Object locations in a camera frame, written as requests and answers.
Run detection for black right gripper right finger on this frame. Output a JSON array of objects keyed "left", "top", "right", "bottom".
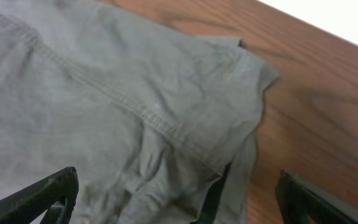
[{"left": 275, "top": 171, "right": 358, "bottom": 224}]

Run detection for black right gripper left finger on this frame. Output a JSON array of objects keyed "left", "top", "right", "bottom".
[{"left": 0, "top": 167, "right": 79, "bottom": 224}]

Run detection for grey shorts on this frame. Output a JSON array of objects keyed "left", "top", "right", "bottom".
[{"left": 0, "top": 1, "right": 277, "bottom": 224}]

